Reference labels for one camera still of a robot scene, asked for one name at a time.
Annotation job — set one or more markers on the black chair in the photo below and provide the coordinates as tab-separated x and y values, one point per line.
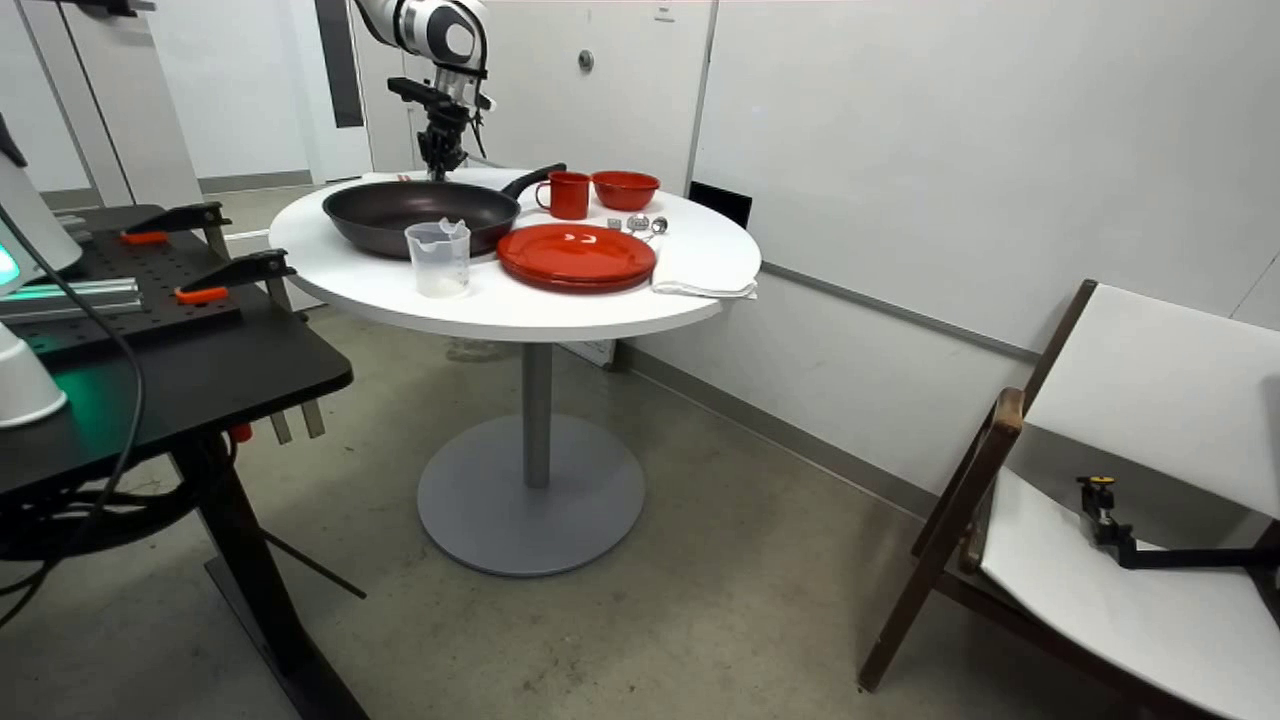
724	201

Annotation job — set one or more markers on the metal utensil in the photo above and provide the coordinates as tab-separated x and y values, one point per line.
640	227

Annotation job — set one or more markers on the white rounded base cover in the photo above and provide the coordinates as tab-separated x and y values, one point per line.
26	382

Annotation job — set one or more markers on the plain white cloth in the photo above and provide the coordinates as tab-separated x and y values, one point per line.
707	260

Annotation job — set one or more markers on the red bowl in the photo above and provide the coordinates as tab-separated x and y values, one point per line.
624	191

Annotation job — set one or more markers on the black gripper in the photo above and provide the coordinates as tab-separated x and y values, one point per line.
447	114

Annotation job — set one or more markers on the grey slanted panel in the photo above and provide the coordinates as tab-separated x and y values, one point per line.
32	213

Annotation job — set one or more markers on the clear plastic measuring cup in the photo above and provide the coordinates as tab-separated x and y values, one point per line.
438	260

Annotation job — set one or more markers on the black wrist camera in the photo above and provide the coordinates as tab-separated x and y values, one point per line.
410	90

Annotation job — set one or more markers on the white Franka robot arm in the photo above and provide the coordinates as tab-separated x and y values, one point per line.
426	24

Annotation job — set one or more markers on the black frying pan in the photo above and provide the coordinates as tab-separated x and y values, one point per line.
413	223

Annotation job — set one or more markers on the red mug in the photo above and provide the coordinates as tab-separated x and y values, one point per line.
570	198

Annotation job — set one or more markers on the white round pedestal table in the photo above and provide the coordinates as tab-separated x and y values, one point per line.
532	313

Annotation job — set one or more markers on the red plate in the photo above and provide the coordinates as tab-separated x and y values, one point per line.
579	259

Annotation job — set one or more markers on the white door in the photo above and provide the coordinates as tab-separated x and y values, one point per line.
624	81

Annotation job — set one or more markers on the black robot desk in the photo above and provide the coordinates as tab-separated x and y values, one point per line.
201	373

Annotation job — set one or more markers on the silver aluminium rail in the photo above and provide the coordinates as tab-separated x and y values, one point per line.
67	297

